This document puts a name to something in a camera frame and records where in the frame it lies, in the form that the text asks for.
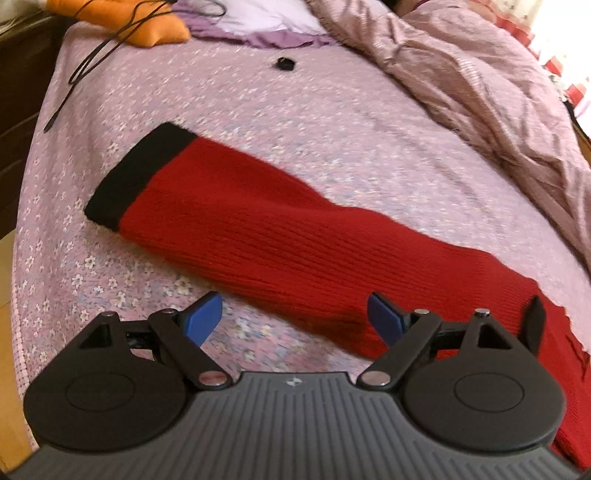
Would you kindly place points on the purple floral bed sheet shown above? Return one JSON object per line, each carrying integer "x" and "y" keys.
{"x": 258, "y": 124}

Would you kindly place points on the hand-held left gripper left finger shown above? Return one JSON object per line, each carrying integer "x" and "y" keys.
{"x": 203, "y": 316}

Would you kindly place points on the orange cushion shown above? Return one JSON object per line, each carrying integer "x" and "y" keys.
{"x": 147, "y": 27}

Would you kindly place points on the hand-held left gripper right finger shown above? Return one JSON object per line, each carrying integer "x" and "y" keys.
{"x": 385, "y": 318}

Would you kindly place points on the red knit sweater black cuffs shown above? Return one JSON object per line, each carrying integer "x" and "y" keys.
{"x": 277, "y": 240}

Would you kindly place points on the pink floral quilt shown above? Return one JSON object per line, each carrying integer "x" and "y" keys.
{"x": 471, "y": 83}

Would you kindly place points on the lilac ruffled pillow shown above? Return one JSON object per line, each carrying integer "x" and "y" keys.
{"x": 258, "y": 21}

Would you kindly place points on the dark wooden nightstand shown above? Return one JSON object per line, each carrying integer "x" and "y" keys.
{"x": 23, "y": 92}

